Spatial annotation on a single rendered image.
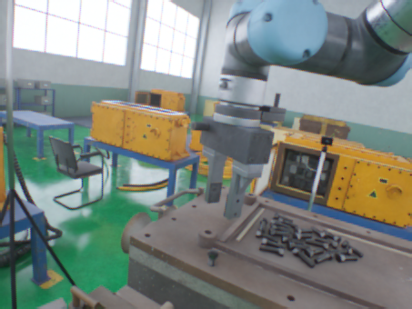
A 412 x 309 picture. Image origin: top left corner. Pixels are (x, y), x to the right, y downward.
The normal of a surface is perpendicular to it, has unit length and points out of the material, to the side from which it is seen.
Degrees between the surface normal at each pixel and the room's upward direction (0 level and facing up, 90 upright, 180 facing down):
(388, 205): 90
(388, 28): 127
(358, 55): 111
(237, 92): 90
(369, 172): 90
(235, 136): 90
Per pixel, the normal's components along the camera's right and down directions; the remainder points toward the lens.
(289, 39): 0.16, 0.26
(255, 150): 0.53, 0.28
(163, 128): -0.43, 0.15
